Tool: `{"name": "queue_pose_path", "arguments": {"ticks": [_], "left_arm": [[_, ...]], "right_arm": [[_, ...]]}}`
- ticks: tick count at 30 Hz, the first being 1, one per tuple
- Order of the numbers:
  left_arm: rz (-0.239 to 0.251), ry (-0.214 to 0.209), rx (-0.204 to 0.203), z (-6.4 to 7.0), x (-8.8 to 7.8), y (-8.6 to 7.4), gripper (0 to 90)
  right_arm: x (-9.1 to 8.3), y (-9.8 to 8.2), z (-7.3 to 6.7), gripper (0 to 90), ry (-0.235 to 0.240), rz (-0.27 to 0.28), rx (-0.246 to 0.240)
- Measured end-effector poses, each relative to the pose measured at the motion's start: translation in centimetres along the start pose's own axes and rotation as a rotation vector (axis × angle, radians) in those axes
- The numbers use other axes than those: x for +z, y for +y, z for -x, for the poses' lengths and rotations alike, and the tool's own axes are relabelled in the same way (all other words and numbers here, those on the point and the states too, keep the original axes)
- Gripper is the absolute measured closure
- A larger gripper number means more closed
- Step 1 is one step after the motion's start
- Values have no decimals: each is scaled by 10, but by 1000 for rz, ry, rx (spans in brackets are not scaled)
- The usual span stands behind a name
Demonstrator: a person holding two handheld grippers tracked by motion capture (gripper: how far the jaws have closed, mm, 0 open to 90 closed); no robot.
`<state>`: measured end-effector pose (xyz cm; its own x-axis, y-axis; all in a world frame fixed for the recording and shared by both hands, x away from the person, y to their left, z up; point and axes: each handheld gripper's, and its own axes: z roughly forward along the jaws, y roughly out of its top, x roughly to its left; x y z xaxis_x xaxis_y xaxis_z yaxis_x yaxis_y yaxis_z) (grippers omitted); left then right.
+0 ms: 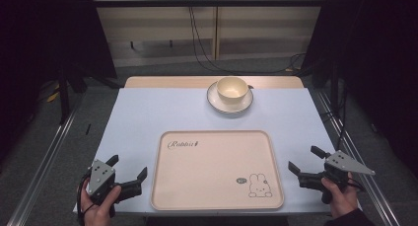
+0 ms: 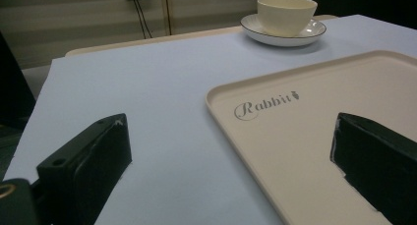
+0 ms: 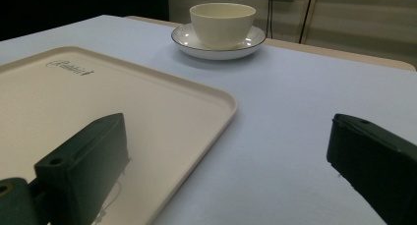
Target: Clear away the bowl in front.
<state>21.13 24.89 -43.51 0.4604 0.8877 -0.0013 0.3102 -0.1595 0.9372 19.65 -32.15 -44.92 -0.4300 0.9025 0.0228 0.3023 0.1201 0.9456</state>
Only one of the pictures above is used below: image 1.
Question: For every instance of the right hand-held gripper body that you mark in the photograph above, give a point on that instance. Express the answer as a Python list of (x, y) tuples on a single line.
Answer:
[(338, 168)]

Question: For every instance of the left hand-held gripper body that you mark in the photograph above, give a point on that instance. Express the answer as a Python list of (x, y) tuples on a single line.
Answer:
[(100, 179)]

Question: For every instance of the person's left hand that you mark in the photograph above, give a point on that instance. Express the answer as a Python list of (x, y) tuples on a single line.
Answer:
[(98, 208)]

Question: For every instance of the person's right hand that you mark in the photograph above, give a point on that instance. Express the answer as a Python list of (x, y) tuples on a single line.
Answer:
[(341, 199)]

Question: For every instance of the small black stick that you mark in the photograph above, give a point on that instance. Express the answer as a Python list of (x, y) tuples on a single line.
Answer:
[(88, 129)]

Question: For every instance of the light blue table mat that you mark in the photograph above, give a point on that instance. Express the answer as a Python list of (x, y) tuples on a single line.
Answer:
[(148, 114)]

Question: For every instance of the beige tray with rabbit print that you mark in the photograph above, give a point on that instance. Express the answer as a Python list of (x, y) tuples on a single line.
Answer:
[(213, 173)]

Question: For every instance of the black metal stand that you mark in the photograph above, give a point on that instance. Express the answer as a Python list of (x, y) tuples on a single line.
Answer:
[(64, 97)]

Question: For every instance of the yellow tape strip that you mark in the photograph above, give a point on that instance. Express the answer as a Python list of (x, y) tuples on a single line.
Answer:
[(53, 94)]

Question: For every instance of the white saucer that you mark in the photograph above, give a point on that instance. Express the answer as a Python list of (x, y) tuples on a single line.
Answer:
[(230, 107)]

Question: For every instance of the cream cup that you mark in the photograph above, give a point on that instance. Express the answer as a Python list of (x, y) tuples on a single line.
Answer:
[(232, 88)]

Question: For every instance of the black curtain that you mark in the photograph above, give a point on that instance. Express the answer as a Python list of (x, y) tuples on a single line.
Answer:
[(378, 55), (46, 35)]

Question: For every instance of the black horizontal bar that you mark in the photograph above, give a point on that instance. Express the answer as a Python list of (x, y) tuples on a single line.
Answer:
[(210, 2)]

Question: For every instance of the aluminium floor rail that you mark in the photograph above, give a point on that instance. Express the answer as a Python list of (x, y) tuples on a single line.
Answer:
[(42, 160), (358, 160)]

